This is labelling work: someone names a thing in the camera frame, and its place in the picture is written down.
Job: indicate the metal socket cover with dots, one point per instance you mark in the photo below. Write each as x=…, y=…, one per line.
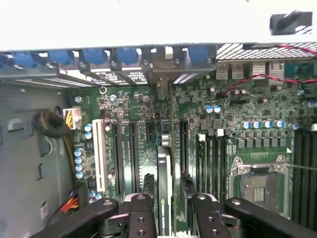
x=260, y=166

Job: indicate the CPU socket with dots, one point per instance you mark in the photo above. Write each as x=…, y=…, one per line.
x=260, y=188

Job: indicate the grey PC case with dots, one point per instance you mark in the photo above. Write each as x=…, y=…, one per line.
x=24, y=148

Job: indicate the empty black RAM slot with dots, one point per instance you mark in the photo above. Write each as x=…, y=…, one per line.
x=299, y=173
x=311, y=173

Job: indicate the short black expansion slot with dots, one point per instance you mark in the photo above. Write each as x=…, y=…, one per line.
x=150, y=132

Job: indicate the white power connector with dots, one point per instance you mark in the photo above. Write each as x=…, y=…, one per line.
x=75, y=119

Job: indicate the socket locking lever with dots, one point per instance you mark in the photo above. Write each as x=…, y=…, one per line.
x=302, y=166

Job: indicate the long PCIe expansion slot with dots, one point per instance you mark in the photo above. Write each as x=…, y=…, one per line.
x=117, y=158
x=184, y=146
x=133, y=158

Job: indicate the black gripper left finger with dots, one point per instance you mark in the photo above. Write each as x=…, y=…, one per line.
x=141, y=218

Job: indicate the green motherboard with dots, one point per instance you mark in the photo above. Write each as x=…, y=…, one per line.
x=138, y=104

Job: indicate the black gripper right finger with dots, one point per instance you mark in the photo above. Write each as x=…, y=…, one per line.
x=210, y=218

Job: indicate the blue card retention clip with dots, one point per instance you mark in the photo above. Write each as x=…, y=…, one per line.
x=201, y=53
x=60, y=57
x=127, y=55
x=95, y=55
x=22, y=60

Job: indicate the white PCI slot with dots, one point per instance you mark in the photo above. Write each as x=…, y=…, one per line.
x=100, y=156

